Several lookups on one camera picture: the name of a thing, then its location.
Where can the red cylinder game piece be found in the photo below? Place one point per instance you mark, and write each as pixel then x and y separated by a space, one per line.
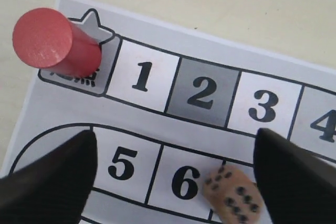
pixel 44 38

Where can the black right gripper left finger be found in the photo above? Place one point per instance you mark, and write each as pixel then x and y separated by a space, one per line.
pixel 54 188

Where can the printed paper game board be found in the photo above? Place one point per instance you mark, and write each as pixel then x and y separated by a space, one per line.
pixel 167 106

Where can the wooden die black pips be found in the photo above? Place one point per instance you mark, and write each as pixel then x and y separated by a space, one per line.
pixel 232 195

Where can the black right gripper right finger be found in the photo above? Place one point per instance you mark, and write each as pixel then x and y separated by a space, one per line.
pixel 296 186

